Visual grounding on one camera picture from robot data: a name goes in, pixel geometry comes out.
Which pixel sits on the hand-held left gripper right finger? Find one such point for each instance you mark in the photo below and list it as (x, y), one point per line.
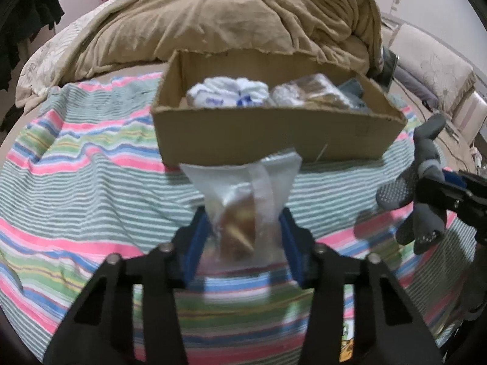
(291, 239)

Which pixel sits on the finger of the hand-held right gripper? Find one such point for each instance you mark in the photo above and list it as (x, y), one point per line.
(445, 190)

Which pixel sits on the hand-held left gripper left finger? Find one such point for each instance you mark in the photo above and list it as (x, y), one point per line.
(196, 235)

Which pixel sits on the grey dotted sock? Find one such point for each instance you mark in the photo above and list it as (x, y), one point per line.
(418, 182)

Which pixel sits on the clear plastic bread packet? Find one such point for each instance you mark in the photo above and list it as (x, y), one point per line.
(243, 213)

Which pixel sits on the cardboard box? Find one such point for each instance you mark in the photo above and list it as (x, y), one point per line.
(274, 129)

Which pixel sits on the striped blanket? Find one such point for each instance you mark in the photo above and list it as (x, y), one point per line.
(95, 182)

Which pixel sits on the grey blue cloth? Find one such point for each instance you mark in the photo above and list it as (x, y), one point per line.
(354, 93)

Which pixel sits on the white blue plastic packet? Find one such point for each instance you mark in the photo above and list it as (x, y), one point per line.
(228, 92)

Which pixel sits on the clear brown snack packet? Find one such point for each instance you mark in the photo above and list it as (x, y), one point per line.
(312, 93)

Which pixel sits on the tan duvet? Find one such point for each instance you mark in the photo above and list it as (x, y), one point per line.
(243, 19)

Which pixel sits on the floral white bedsheet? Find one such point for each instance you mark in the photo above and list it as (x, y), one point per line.
(53, 53)

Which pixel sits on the dark hanging clothes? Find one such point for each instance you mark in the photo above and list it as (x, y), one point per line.
(26, 19)

